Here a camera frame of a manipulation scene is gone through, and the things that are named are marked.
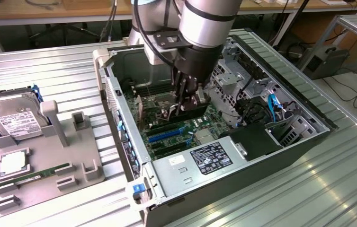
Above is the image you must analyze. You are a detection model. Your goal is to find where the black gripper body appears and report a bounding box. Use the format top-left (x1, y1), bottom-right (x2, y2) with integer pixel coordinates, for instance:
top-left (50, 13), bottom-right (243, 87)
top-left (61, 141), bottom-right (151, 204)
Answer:
top-left (172, 44), bottom-right (224, 83)

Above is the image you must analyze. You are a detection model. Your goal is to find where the green GPU card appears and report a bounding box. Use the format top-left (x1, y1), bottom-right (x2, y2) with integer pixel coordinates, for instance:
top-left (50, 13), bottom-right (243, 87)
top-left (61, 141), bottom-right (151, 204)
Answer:
top-left (160, 87), bottom-right (211, 125)

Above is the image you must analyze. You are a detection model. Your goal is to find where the black RAM slot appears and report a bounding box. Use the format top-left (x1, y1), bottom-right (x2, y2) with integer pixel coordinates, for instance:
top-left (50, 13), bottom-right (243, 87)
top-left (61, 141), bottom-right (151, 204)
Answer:
top-left (133, 85), bottom-right (173, 95)
top-left (132, 83), bottom-right (172, 92)

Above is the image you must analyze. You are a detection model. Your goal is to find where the CPU socket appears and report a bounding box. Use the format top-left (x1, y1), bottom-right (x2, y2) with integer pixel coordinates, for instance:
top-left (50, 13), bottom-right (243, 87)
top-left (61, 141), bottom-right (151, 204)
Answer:
top-left (145, 93), bottom-right (175, 108)

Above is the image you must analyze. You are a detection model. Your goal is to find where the green Dell motherboard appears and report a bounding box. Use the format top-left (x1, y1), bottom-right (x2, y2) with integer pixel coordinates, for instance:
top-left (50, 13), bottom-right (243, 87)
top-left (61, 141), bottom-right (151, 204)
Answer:
top-left (123, 84), bottom-right (233, 159)

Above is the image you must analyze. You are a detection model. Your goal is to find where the silver perforated drive cage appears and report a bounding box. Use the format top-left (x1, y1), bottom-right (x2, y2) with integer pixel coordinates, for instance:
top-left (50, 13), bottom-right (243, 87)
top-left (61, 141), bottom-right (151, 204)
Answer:
top-left (211, 36), bottom-right (282, 102)

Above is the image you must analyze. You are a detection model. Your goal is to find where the long black expansion slot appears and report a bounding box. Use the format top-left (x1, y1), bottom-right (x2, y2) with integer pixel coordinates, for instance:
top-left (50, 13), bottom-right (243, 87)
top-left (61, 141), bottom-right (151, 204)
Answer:
top-left (148, 122), bottom-right (180, 131)

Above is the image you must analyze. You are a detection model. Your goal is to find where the silver chipset heat sink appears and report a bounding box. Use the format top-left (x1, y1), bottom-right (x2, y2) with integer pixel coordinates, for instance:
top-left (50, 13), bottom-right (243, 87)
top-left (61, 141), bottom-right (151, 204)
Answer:
top-left (192, 131), bottom-right (221, 145)

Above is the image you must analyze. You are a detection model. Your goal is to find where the blue expansion slot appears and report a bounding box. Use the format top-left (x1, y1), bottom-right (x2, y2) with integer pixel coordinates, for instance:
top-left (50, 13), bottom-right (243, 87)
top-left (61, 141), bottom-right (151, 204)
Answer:
top-left (145, 129), bottom-right (181, 143)

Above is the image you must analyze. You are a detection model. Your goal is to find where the short black expansion slot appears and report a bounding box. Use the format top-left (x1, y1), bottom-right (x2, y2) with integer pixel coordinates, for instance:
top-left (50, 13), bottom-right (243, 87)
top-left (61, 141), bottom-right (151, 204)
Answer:
top-left (151, 140), bottom-right (187, 152)

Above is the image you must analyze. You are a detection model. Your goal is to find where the black plastic shroud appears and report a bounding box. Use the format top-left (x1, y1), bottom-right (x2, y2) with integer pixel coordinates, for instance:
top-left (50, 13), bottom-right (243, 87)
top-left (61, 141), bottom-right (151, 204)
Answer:
top-left (229, 123), bottom-right (283, 162)

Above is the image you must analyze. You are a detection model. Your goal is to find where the silver power supply unit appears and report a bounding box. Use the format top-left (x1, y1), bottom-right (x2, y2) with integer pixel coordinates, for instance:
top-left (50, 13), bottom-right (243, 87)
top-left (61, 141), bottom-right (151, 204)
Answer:
top-left (149, 136), bottom-right (252, 198)

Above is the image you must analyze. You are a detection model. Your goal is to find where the silver disk bay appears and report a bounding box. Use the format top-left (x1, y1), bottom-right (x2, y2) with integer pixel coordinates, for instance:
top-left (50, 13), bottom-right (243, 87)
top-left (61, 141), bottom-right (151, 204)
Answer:
top-left (266, 115), bottom-right (330, 147)

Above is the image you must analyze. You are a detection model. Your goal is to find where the black box device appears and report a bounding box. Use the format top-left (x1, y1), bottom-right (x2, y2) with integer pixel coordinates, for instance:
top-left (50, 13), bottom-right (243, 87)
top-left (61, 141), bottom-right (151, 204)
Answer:
top-left (299, 45), bottom-right (350, 80)

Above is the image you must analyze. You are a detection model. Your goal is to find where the open black PC case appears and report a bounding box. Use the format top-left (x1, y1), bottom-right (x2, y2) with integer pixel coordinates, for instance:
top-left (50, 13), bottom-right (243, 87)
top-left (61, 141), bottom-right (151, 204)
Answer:
top-left (92, 27), bottom-right (339, 227)

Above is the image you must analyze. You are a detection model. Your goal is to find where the grey parts rack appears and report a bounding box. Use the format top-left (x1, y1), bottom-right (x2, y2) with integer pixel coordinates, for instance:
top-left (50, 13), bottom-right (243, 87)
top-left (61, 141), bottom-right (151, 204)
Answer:
top-left (0, 100), bottom-right (106, 215)

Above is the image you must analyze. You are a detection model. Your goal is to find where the blue disk carrier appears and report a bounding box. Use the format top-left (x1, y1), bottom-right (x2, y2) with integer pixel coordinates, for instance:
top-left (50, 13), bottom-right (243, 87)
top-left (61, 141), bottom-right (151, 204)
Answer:
top-left (0, 85), bottom-right (45, 112)

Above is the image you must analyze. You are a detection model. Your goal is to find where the wooden desk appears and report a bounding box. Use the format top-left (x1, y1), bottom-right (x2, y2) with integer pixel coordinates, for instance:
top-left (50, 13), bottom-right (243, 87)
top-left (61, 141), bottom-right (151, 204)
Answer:
top-left (0, 0), bottom-right (357, 26)

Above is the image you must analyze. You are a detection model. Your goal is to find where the silver hard disk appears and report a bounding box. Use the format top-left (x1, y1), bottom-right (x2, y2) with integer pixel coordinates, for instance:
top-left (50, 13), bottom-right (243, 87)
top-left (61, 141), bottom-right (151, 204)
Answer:
top-left (0, 93), bottom-right (44, 138)

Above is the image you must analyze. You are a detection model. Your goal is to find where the green RAM stick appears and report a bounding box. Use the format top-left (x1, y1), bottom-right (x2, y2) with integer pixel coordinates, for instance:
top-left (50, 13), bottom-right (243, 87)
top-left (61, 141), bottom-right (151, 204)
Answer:
top-left (0, 161), bottom-right (72, 188)

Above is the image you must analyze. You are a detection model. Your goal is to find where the silver CPU chip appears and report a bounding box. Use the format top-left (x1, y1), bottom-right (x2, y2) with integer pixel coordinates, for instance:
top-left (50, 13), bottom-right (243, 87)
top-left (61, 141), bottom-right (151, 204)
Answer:
top-left (0, 152), bottom-right (29, 175)

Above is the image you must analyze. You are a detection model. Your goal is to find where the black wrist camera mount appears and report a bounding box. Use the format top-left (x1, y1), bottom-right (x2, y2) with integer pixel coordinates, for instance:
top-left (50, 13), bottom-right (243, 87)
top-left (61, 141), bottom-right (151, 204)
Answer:
top-left (151, 31), bottom-right (195, 51)

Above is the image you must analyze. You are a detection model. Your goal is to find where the black power wire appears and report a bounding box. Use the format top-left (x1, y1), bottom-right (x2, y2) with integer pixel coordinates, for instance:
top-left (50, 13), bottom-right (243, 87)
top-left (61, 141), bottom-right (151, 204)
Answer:
top-left (236, 93), bottom-right (275, 127)

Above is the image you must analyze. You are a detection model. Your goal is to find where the blue SATA wire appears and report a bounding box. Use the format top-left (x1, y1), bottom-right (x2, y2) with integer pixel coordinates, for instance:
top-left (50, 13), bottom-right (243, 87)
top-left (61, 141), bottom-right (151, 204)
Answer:
top-left (267, 93), bottom-right (282, 123)

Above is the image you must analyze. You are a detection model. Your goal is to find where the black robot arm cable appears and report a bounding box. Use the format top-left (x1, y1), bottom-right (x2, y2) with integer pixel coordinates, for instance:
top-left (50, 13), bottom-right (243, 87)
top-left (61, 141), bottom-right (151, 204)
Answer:
top-left (132, 0), bottom-right (179, 69)

